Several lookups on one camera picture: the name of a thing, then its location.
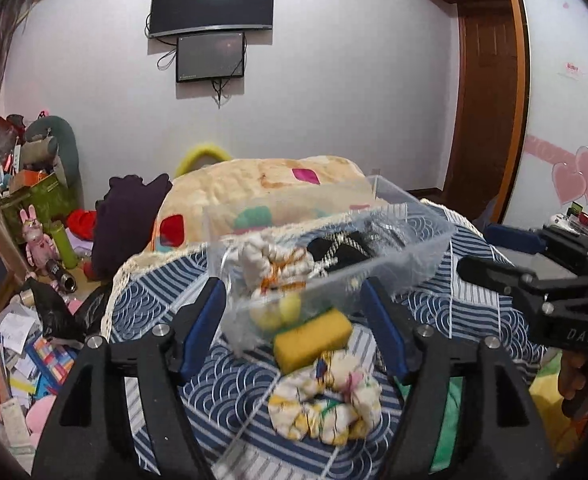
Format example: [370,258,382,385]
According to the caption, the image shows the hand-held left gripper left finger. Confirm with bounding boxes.
[31,276,227,480]

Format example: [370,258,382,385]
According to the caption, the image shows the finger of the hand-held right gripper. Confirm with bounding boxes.
[456,255,552,313]
[483,223,550,257]

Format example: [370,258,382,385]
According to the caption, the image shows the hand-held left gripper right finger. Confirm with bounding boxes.
[360,276,559,480]

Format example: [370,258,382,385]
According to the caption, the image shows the yellow sponge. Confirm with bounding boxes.
[273,308,353,375]

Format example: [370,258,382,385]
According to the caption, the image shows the clear plastic container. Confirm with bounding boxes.
[205,175,458,352]

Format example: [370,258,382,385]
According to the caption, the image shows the white floral scrunchie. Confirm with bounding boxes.
[268,350,383,446]

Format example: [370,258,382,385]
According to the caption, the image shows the yellow soft ball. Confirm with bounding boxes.
[250,292,303,334]

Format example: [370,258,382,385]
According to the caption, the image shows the person's right hand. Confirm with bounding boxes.
[558,349,588,405]

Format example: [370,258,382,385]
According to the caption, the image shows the blue wave-patterned cloth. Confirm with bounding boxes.
[101,199,550,480]

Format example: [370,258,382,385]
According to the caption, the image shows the white knotted cloth toy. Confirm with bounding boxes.
[236,242,315,297]

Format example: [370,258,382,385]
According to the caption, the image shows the pink heart stickers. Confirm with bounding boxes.
[551,146,588,207]

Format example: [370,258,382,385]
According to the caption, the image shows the black striped cloth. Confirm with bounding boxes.
[306,230,375,273]

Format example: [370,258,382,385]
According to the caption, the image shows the dark purple cloth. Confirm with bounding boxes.
[94,174,173,279]

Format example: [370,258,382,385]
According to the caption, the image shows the brown wooden door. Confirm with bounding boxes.
[443,7,521,197]

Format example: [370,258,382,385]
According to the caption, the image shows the black plastic bag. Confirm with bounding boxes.
[21,277,105,350]

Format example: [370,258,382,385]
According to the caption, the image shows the black cylinder flashlight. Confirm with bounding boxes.
[45,258,77,295]

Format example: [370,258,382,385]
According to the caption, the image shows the cream patchwork blanket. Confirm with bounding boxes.
[149,155,391,261]

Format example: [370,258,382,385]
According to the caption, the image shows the red cloth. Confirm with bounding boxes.
[67,208,98,242]

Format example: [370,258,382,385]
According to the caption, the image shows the green bottle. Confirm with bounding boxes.
[48,220,79,270]

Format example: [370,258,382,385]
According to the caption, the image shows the pile of papers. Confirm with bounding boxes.
[0,294,82,467]

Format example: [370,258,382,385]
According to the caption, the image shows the pink rabbit plush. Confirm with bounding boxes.
[20,205,57,277]

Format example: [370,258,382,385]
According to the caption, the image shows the white wardrobe door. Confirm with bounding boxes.
[494,0,588,228]

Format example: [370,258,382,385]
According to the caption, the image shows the green cardboard box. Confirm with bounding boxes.
[0,172,72,247]

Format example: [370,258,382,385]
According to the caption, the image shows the yellow-green ring cushion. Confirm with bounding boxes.
[174,142,233,179]

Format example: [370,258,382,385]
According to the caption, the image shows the black hanging cable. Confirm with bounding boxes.
[211,77,231,109]

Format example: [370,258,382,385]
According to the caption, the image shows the small wall monitor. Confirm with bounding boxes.
[176,31,247,84]

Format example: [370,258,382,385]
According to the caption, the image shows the large wall television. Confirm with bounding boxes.
[147,0,275,39]

